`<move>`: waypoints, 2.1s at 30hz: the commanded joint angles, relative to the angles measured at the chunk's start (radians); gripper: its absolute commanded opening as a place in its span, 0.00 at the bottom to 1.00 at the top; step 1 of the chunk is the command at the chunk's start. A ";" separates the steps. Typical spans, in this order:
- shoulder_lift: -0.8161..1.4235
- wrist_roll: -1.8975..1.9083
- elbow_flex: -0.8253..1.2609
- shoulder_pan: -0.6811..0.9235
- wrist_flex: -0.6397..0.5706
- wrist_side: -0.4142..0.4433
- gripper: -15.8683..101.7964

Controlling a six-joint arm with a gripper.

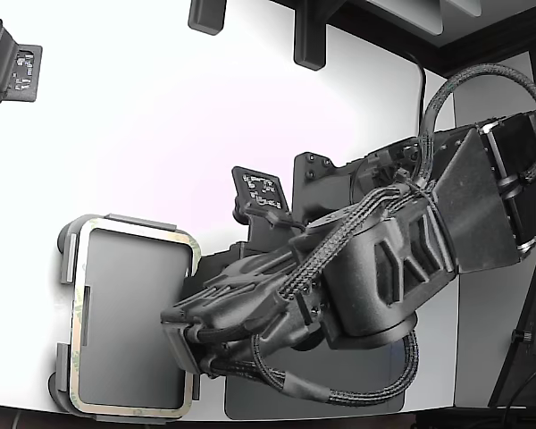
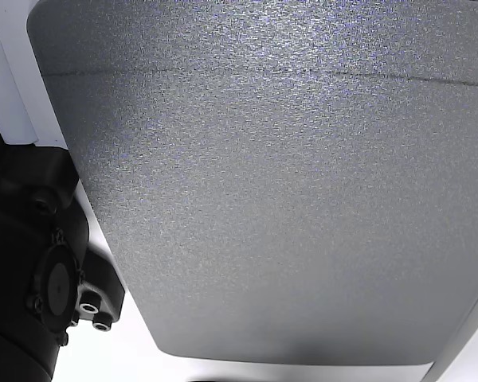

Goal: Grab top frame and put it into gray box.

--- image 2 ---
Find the grey textured panel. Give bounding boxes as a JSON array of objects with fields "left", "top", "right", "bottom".
[{"left": 25, "top": 0, "right": 478, "bottom": 382}]

